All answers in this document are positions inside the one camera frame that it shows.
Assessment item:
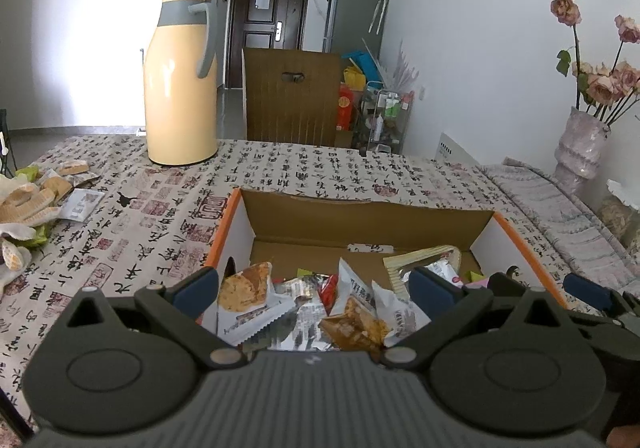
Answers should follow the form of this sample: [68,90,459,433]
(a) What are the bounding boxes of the yellow thermos jug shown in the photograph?
[143,0,218,166]

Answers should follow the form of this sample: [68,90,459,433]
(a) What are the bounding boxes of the orange cracker snack packet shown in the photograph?
[320,296,390,361]

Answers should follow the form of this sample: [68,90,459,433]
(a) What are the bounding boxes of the wire storage rack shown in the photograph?
[352,82,414,156]

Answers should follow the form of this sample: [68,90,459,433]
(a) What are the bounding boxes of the pink textured vase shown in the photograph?
[554,107,611,196]

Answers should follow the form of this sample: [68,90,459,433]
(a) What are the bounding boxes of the orange pumpkin cardboard box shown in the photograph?
[203,187,572,354]

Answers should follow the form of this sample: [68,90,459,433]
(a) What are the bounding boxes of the white pumpkin cracker packet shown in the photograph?
[372,281,431,347]

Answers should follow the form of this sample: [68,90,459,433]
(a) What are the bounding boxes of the grey refrigerator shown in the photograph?
[322,0,383,57]

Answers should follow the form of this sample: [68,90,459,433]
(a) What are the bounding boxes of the calligraphy print tablecloth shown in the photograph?
[1,135,572,413]

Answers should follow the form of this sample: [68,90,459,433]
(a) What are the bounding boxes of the dark brown door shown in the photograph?
[226,0,308,88]

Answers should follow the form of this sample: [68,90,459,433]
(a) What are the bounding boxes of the green striped snack packet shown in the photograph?
[383,246,463,301]

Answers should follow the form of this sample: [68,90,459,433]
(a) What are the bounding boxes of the red gift box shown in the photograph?
[336,84,354,130]

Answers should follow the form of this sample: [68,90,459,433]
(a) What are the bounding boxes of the dried pink roses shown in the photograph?
[550,0,639,126]

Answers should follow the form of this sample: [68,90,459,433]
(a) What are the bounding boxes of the bread picture snack packet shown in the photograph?
[217,262,295,346]

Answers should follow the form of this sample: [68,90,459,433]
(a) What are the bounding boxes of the grey quilted blanket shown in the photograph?
[480,158,639,295]

